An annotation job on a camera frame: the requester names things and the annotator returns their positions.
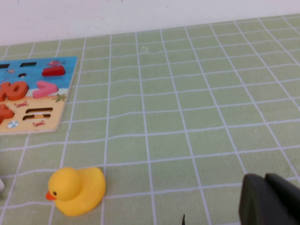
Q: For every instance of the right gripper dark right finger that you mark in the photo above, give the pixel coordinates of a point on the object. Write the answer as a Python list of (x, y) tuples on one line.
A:
[(288, 197)]

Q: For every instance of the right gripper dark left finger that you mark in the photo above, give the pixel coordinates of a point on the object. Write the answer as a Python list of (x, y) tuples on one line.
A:
[(257, 206)]

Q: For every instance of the colourful wooden puzzle board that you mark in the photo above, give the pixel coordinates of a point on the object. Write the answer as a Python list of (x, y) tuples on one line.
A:
[(69, 69)]

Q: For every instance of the pink greater-than sign piece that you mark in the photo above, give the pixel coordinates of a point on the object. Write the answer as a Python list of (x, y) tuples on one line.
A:
[(52, 87)]

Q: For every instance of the red rectangular bar piece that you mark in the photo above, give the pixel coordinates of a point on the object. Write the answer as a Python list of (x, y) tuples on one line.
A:
[(52, 71)]

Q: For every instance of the orange number ten piece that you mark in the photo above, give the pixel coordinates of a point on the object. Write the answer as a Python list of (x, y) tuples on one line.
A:
[(24, 89)]

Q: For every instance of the orange plus sign piece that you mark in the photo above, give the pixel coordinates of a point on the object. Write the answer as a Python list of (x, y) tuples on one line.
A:
[(5, 113)]

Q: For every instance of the green checked tablecloth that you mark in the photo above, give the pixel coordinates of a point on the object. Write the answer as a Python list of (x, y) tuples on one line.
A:
[(187, 93)]

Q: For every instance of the yellow rubber duck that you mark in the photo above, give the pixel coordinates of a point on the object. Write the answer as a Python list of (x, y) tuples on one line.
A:
[(77, 187)]

